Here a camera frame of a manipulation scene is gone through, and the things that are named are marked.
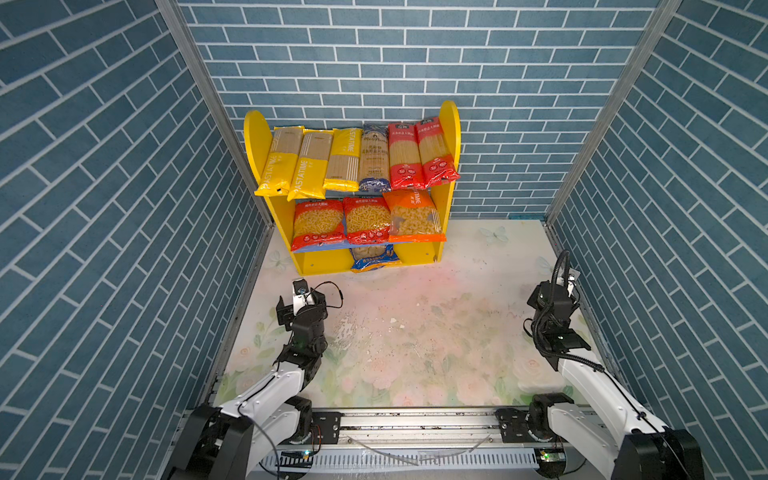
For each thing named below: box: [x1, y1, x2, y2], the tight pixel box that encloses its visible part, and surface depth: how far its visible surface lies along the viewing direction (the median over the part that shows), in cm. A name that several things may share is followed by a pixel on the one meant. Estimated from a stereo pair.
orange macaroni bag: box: [382, 188, 447, 243], surface depth 98 cm
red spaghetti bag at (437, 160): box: [415, 117, 461, 188], surface depth 79 cm
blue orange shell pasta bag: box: [349, 244, 402, 273], surface depth 104 cm
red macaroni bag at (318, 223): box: [291, 199, 347, 251], surface depth 97 cm
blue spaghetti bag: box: [359, 123, 391, 193], surface depth 77 cm
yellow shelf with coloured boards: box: [244, 110, 275, 183], surface depth 72 cm
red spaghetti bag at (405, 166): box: [388, 123, 425, 190], surface depth 78 cm
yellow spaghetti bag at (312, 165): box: [287, 129, 334, 201], surface depth 76 cm
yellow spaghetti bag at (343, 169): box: [323, 128, 363, 192], surface depth 77 cm
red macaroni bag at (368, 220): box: [344, 197, 391, 245], surface depth 98 cm
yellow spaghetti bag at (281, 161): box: [254, 126, 305, 196], surface depth 77 cm
